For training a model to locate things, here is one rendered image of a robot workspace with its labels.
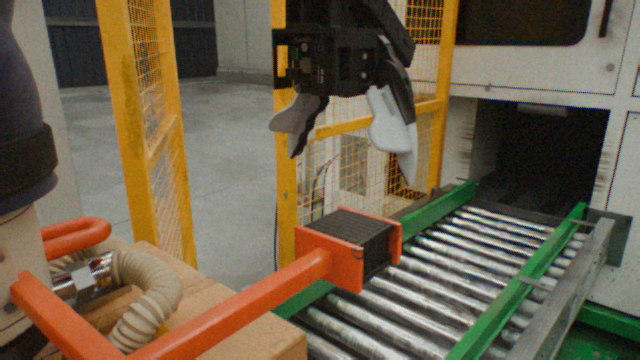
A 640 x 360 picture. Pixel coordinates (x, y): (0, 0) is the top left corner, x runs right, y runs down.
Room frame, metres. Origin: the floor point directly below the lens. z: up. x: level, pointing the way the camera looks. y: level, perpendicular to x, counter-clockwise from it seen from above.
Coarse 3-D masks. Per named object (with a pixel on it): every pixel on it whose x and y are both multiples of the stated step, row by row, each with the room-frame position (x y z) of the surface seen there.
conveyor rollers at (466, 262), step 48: (432, 240) 1.52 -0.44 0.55; (480, 240) 1.55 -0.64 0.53; (528, 240) 1.53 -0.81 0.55; (576, 240) 1.57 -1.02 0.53; (336, 288) 1.22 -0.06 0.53; (384, 288) 1.21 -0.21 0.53; (432, 288) 1.20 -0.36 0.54; (480, 288) 1.19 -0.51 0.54; (336, 336) 0.99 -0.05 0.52; (384, 336) 0.99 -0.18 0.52; (432, 336) 1.00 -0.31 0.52
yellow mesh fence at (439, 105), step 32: (448, 0) 2.09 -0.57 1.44; (448, 32) 2.08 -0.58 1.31; (448, 64) 2.08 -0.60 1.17; (288, 96) 1.29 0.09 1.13; (448, 96) 2.10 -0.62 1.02; (320, 128) 1.42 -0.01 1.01; (352, 128) 1.55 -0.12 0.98; (288, 160) 1.29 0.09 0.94; (352, 160) 1.57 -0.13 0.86; (288, 192) 1.28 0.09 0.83; (288, 224) 1.28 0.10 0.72; (288, 256) 1.28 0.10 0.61
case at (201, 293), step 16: (160, 256) 0.65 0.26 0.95; (176, 272) 0.60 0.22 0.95; (192, 272) 0.60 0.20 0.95; (192, 288) 0.55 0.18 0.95; (208, 288) 0.55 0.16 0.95; (224, 288) 0.55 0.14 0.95; (112, 304) 0.51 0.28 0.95; (128, 304) 0.51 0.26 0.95; (192, 304) 0.51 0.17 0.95; (208, 304) 0.51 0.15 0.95; (96, 320) 0.48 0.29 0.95; (112, 320) 0.48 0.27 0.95; (176, 320) 0.48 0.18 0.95; (256, 320) 0.48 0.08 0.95; (272, 320) 0.48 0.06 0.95; (240, 336) 0.45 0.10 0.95; (256, 336) 0.45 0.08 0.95; (272, 336) 0.45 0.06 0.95; (288, 336) 0.45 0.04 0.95; (304, 336) 0.45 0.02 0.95; (48, 352) 0.42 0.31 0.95; (208, 352) 0.42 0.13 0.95; (224, 352) 0.42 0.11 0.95; (240, 352) 0.42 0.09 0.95; (256, 352) 0.42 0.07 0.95; (272, 352) 0.42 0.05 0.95; (288, 352) 0.43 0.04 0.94; (304, 352) 0.45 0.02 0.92
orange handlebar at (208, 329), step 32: (64, 224) 0.47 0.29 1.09; (96, 224) 0.47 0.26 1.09; (320, 256) 0.39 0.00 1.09; (32, 288) 0.33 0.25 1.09; (256, 288) 0.33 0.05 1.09; (288, 288) 0.34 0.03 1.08; (32, 320) 0.31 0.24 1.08; (64, 320) 0.29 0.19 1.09; (192, 320) 0.28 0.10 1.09; (224, 320) 0.29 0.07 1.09; (64, 352) 0.27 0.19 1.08; (96, 352) 0.25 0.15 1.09; (160, 352) 0.25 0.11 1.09; (192, 352) 0.26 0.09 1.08
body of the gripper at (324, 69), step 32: (288, 0) 0.39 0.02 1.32; (320, 0) 0.39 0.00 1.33; (352, 0) 0.40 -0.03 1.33; (288, 32) 0.39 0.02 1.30; (320, 32) 0.36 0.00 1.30; (352, 32) 0.37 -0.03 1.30; (288, 64) 0.41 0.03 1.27; (320, 64) 0.37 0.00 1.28; (352, 64) 0.38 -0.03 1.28; (352, 96) 0.38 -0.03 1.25
